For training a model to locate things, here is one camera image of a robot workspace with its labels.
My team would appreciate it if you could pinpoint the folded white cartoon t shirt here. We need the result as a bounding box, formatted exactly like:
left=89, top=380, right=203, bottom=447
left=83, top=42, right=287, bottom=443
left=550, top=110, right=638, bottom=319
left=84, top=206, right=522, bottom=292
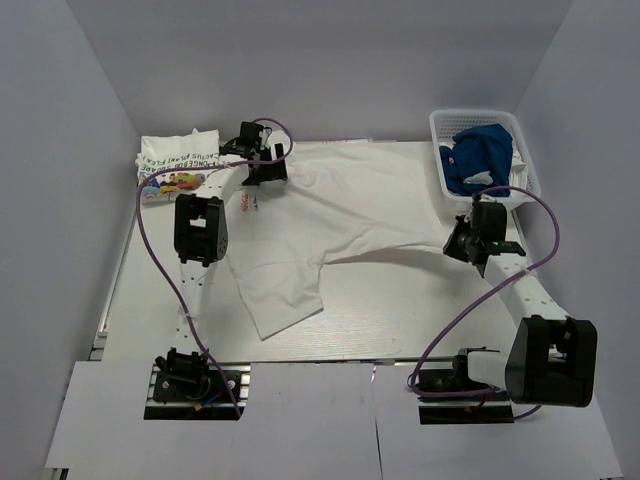
left=135, top=129, right=232, bottom=205

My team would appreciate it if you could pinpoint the white red print t shirt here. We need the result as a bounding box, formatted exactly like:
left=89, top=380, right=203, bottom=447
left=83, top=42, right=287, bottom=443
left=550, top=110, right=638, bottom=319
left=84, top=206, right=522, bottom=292
left=226, top=141, right=448, bottom=339

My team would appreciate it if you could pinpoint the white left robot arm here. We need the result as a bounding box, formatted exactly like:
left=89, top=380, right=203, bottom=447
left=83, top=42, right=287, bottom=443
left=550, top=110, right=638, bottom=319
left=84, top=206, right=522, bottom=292
left=153, top=118, right=293, bottom=410

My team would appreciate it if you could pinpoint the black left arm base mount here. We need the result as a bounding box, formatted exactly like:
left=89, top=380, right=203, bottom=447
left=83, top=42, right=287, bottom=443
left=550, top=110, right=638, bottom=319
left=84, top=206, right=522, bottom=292
left=144, top=349, right=251, bottom=421

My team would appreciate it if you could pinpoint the white plastic basket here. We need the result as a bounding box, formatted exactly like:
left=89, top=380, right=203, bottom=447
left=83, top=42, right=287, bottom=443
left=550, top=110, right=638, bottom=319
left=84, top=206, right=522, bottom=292
left=429, top=109, right=541, bottom=212

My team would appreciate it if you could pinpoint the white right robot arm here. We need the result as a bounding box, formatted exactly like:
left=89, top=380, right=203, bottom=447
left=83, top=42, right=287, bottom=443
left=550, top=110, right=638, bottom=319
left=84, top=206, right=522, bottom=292
left=443, top=199, right=598, bottom=408

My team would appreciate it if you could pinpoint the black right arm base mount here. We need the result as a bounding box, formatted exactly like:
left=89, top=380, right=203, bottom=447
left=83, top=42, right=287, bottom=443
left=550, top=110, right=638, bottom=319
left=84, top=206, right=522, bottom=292
left=407, top=347, right=515, bottom=425

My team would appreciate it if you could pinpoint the blue t shirt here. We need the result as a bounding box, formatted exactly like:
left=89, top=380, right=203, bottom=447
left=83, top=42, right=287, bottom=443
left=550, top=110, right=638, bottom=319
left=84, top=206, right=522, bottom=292
left=439, top=124, right=513, bottom=197

